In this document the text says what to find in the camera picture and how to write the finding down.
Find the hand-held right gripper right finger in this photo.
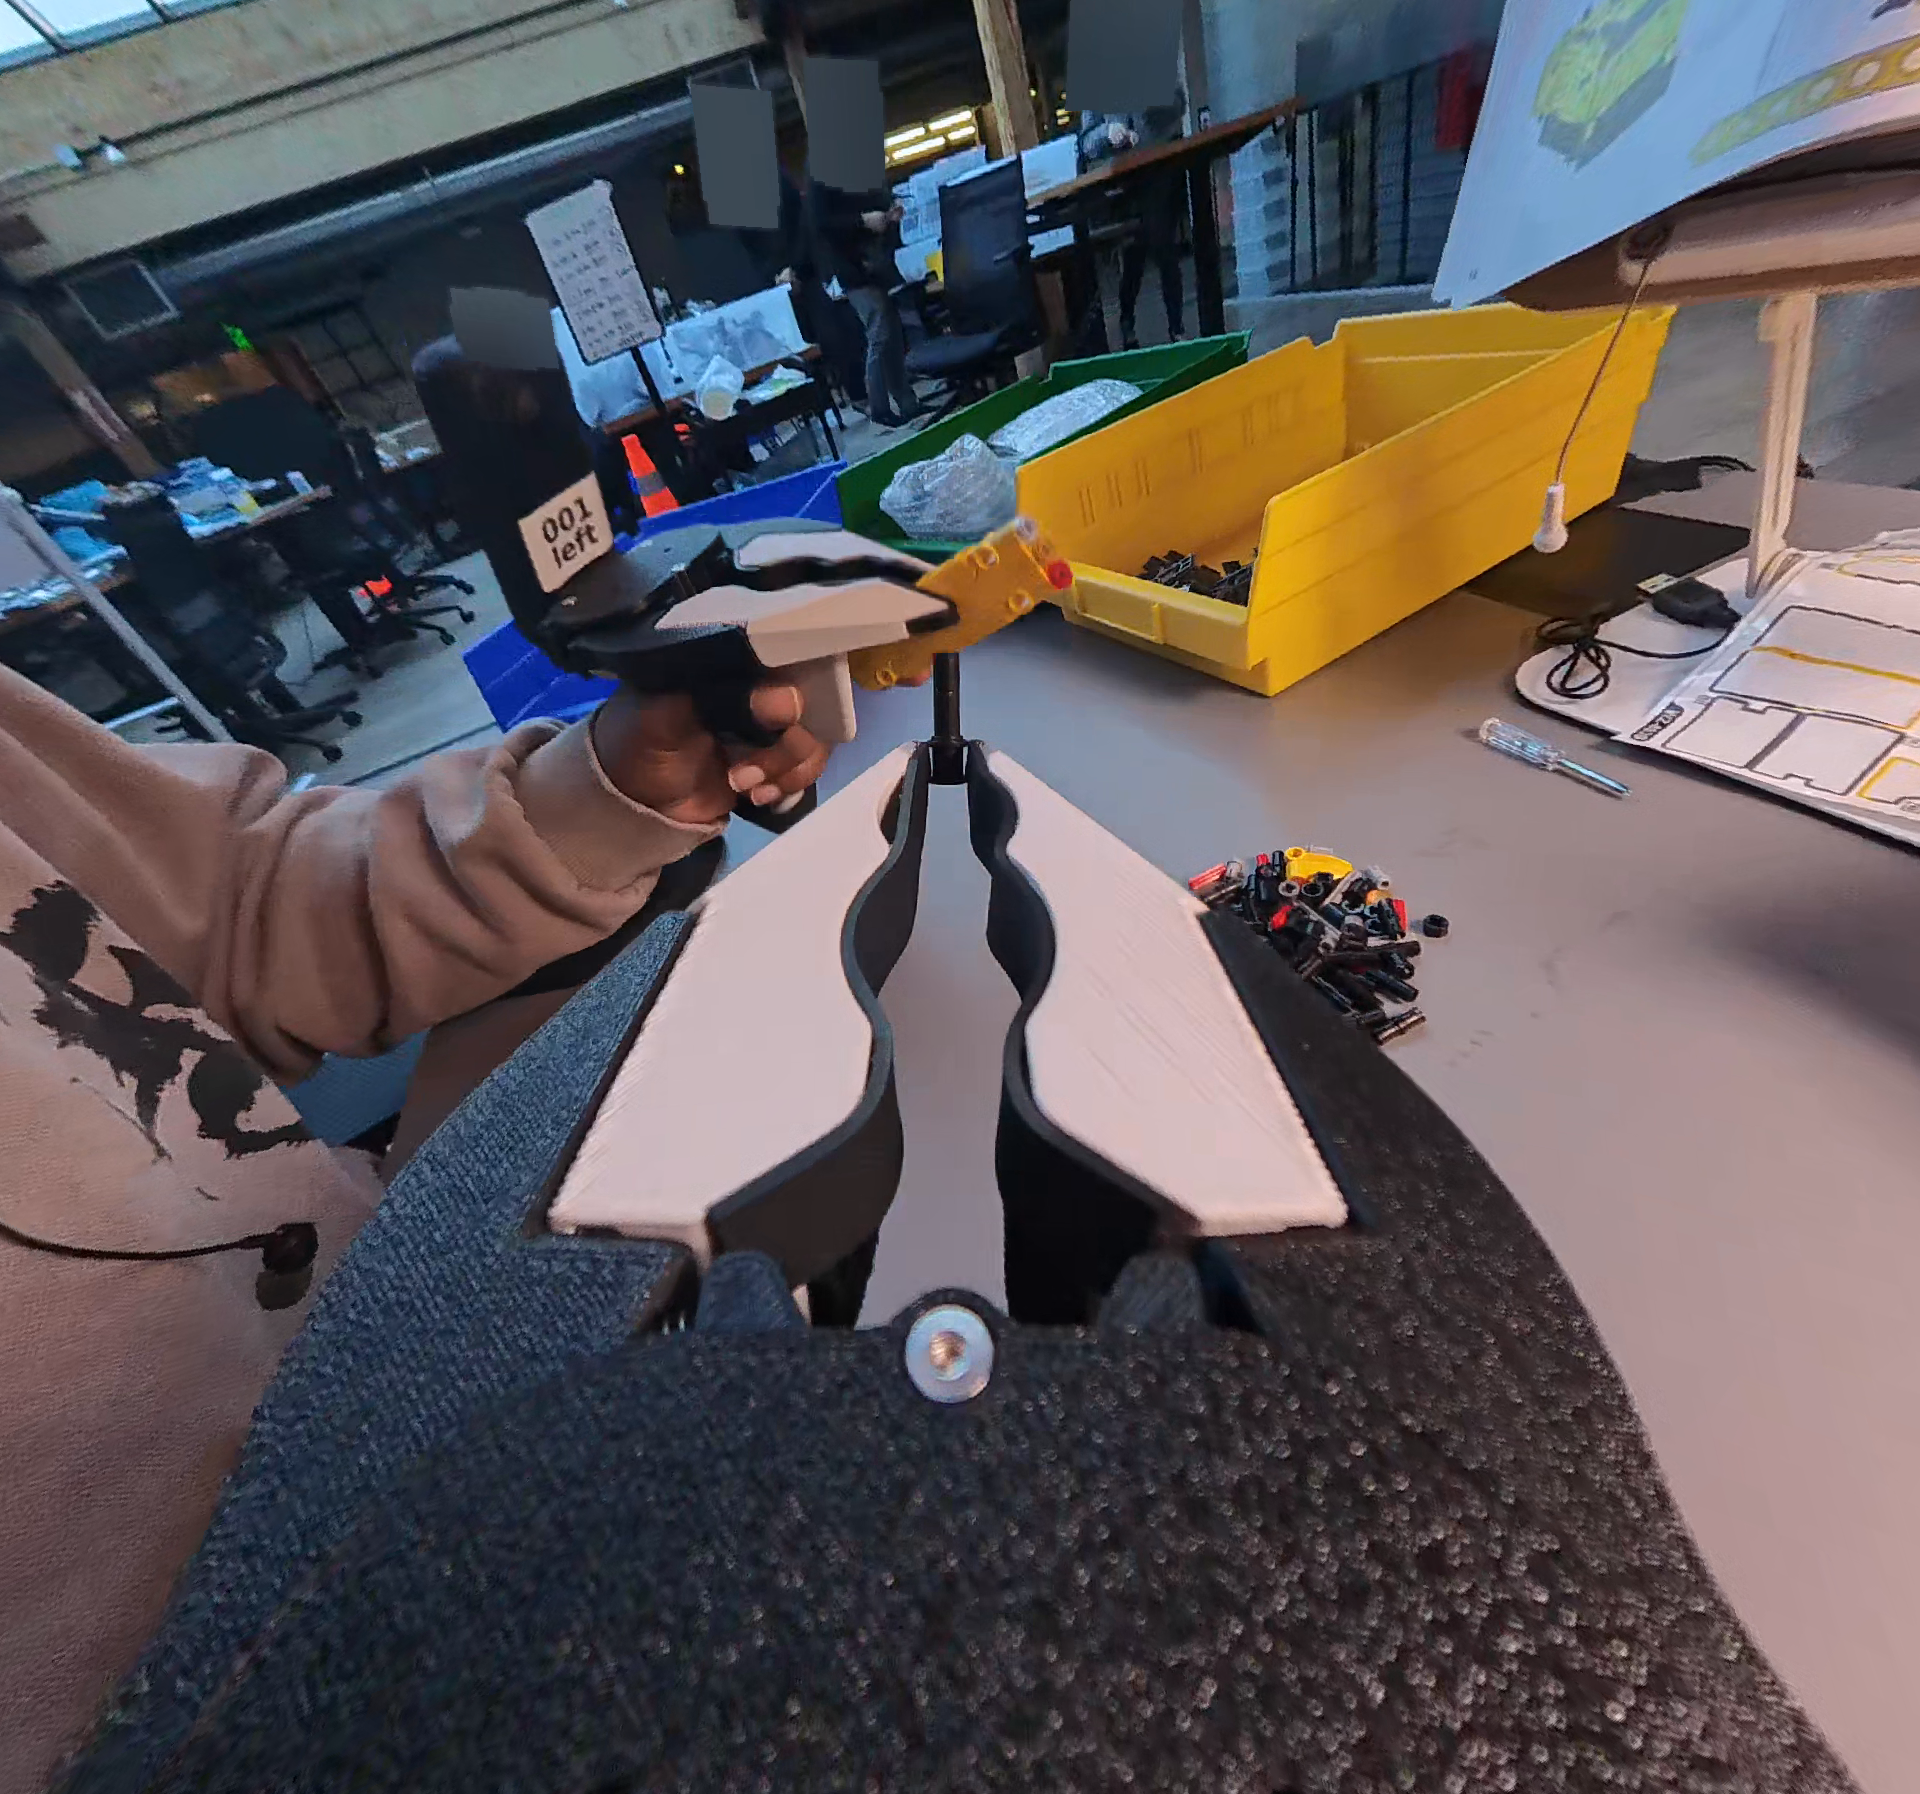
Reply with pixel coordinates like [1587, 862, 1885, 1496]
[965, 743, 1354, 1327]

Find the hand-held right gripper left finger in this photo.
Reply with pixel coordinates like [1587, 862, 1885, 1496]
[550, 743, 926, 1327]

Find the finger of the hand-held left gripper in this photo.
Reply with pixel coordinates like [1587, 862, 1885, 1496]
[656, 581, 965, 755]
[732, 534, 944, 593]

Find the yellow perforated brick beam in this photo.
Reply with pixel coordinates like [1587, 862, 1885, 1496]
[851, 516, 1073, 693]

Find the instruction booklet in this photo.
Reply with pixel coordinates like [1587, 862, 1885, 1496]
[1436, 0, 1920, 313]

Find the person's left forearm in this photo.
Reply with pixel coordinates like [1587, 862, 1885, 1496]
[0, 663, 732, 1082]

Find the grey desk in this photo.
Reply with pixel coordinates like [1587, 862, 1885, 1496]
[374, 453, 1920, 1767]

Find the person's left hand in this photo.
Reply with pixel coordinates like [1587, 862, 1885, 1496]
[589, 684, 832, 831]

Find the black office chair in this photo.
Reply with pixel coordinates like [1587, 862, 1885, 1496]
[105, 486, 366, 765]
[286, 434, 481, 671]
[905, 154, 1043, 415]

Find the crumpled clear plastic bag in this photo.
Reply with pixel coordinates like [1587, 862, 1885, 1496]
[876, 433, 1026, 550]

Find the blue plastic bin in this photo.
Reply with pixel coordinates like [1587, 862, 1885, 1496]
[462, 464, 851, 733]

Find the pile of small connector pins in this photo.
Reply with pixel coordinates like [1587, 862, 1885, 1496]
[1187, 847, 1453, 1044]

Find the handwritten sign on stand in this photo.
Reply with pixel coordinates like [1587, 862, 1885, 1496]
[526, 180, 672, 453]

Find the cluttered background table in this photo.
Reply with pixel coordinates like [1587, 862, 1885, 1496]
[0, 469, 335, 627]

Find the flat bubble wrap bag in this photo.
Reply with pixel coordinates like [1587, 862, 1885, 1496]
[983, 379, 1147, 469]

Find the green plastic bin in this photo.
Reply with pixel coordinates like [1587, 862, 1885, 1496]
[832, 333, 1256, 566]

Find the heap of black brick parts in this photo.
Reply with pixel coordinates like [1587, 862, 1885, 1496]
[1130, 550, 1260, 610]

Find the white metal pole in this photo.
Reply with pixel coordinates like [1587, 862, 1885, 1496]
[0, 486, 231, 748]

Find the background work table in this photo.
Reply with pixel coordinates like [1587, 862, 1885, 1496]
[1032, 98, 1305, 342]

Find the yellow plastic parts bin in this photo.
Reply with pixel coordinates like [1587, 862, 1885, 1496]
[1018, 304, 1679, 699]

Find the clear-handled small screwdriver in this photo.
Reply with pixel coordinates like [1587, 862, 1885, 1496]
[1477, 713, 1634, 798]

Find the black earphone cord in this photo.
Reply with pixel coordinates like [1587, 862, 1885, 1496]
[0, 1214, 324, 1315]

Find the wooden support post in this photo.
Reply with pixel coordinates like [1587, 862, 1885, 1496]
[948, 0, 1043, 161]

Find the black USB cable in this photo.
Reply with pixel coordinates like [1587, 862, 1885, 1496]
[1536, 577, 1746, 704]

